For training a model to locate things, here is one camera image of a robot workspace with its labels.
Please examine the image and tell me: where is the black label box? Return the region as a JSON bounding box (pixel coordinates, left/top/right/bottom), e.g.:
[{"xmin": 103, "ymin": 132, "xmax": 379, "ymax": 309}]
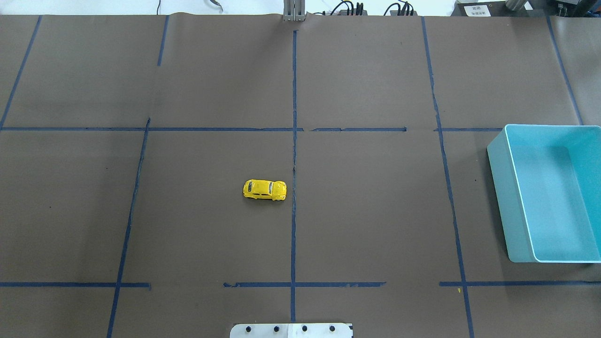
[{"xmin": 451, "ymin": 0, "xmax": 508, "ymax": 17}]

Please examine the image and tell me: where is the aluminium frame post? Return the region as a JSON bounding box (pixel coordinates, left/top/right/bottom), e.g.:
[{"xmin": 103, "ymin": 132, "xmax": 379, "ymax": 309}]
[{"xmin": 283, "ymin": 0, "xmax": 307, "ymax": 22}]

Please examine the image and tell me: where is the yellow beetle toy car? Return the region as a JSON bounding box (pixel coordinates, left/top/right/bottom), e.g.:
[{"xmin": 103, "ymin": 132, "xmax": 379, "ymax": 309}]
[{"xmin": 242, "ymin": 179, "xmax": 287, "ymax": 201}]

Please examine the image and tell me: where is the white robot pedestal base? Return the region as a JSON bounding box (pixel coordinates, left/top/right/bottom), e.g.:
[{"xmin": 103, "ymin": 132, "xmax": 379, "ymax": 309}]
[{"xmin": 229, "ymin": 323, "xmax": 354, "ymax": 338}]

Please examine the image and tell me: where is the turquoise plastic storage bin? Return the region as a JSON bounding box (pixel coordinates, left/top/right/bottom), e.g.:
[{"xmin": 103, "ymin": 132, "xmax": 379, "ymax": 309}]
[{"xmin": 487, "ymin": 124, "xmax": 601, "ymax": 263}]

